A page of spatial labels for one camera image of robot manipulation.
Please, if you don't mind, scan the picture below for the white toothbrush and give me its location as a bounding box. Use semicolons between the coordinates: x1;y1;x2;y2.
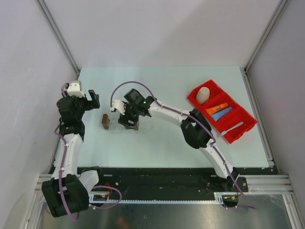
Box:
221;122;244;136

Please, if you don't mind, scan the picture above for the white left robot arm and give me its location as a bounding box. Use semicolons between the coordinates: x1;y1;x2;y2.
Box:
41;90;105;221

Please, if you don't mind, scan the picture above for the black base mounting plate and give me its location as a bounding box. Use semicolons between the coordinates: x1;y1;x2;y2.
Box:
47;167;279;201

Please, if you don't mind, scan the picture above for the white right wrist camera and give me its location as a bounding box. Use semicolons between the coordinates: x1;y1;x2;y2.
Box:
110;100;126;115

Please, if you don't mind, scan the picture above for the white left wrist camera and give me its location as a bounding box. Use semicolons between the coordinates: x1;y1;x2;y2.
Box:
61;80;85;98

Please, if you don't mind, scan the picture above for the right aluminium frame post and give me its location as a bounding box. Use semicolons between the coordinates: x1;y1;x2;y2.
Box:
244;0;291;73

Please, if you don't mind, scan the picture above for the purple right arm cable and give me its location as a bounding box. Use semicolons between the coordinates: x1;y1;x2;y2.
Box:
110;81;259;210

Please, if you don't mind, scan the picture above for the left aluminium frame post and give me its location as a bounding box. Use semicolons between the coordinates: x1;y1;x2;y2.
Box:
35;0;81;77

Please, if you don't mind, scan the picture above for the aluminium frame post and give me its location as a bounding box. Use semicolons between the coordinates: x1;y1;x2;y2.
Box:
35;0;81;77
244;0;291;73

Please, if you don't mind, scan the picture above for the orange toothpaste tube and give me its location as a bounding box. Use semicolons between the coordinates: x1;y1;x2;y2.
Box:
206;103;228;115

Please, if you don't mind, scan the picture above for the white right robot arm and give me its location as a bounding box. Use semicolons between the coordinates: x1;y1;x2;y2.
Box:
112;89;238;191

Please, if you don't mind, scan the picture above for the red plastic organizer bin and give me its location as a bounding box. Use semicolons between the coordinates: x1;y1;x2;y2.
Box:
187;80;257;144

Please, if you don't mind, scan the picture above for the white slotted cable duct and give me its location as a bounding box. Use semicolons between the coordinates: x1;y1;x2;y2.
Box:
89;192;241;205

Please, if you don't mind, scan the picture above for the clear oval glass tray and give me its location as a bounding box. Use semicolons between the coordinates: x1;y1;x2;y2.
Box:
101;113;154;134

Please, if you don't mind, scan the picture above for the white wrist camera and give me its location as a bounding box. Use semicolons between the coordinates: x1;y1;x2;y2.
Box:
110;100;126;115
61;80;85;98

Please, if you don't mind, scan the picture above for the beige cup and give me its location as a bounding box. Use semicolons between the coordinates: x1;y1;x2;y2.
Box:
196;87;210;105

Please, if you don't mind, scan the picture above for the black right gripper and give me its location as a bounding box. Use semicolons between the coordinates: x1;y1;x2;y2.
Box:
118;102;140;130

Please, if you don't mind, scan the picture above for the blue toothpaste tube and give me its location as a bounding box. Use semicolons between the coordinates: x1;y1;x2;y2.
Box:
212;107;233;122

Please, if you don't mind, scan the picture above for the clear acrylic toothbrush stand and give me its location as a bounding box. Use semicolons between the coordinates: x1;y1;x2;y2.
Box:
101;113;139;132

